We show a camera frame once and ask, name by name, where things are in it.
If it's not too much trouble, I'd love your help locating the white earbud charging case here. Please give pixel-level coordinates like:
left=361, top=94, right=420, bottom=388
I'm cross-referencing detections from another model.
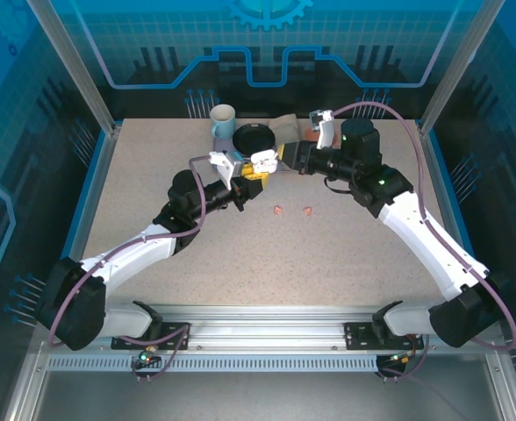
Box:
left=249, top=147, right=280, bottom=175

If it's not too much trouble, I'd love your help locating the beige folded cloth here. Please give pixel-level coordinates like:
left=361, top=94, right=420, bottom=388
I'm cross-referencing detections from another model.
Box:
left=269, top=112, right=305, bottom=148

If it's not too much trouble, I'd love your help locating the black round plate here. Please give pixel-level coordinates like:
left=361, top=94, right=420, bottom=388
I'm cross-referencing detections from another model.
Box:
left=233, top=122, right=277, bottom=155

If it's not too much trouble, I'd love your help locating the lavender place mat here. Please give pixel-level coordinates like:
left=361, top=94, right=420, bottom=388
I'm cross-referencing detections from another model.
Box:
left=212, top=135, right=285, bottom=172

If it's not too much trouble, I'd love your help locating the blue ceramic mug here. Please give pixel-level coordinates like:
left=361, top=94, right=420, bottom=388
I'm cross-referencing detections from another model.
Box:
left=208, top=103, right=237, bottom=139

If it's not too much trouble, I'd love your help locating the grey metal base tray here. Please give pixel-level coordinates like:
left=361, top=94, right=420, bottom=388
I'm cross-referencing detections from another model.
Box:
left=3, top=341, right=516, bottom=421

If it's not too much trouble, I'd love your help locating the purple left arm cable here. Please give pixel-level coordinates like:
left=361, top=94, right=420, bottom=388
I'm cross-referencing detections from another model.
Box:
left=47, top=155, right=211, bottom=383

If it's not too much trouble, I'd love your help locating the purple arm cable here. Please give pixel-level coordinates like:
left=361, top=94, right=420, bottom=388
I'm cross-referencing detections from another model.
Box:
left=47, top=155, right=211, bottom=383
left=330, top=101, right=516, bottom=382

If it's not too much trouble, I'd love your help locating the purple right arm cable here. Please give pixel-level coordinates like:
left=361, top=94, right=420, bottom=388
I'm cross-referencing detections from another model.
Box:
left=330, top=101, right=516, bottom=382

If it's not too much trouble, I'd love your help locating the aluminium side rail blue trim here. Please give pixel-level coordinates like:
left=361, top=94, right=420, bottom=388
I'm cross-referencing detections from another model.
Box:
left=415, top=122, right=497, bottom=319
left=50, top=122, right=125, bottom=319

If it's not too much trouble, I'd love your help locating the aluminium frame post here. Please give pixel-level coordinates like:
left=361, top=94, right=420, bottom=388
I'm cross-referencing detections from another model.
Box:
left=25, top=0, right=121, bottom=137
left=418, top=0, right=507, bottom=135

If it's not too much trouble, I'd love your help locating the aluminium frame beam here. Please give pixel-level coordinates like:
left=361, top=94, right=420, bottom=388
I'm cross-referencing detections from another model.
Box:
left=33, top=304, right=505, bottom=357

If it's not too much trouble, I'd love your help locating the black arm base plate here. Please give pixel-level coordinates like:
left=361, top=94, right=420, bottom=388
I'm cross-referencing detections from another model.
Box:
left=111, top=321, right=192, bottom=352
left=343, top=321, right=422, bottom=352

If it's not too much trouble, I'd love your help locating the slotted grey cable duct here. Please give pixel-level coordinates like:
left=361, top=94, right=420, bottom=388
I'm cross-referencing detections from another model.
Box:
left=47, top=355, right=380, bottom=373

